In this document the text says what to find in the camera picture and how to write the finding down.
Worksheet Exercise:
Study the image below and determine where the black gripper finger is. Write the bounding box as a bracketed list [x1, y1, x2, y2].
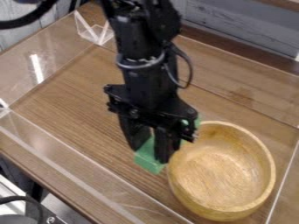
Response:
[117, 115, 152, 151]
[153, 119, 199, 164]

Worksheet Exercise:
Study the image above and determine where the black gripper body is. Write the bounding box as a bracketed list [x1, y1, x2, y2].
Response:
[103, 59, 199, 130]

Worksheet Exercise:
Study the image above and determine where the green rectangular block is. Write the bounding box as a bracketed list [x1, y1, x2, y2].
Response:
[133, 116, 202, 176]

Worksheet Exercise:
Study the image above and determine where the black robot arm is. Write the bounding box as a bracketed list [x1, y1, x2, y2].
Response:
[100, 0, 199, 164]

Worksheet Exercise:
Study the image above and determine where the light wooden bowl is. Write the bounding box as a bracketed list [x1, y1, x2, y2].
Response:
[167, 121, 276, 221]

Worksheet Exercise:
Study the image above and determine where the clear acrylic tray wall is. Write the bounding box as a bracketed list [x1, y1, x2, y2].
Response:
[0, 16, 299, 224]

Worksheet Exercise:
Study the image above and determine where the clear acrylic corner bracket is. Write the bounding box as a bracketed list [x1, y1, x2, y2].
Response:
[73, 10, 115, 46]

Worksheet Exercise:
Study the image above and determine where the black cable at table edge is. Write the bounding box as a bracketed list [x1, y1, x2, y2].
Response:
[0, 195, 43, 224]

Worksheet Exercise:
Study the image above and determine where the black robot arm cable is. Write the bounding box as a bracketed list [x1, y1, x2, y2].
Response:
[0, 0, 60, 30]

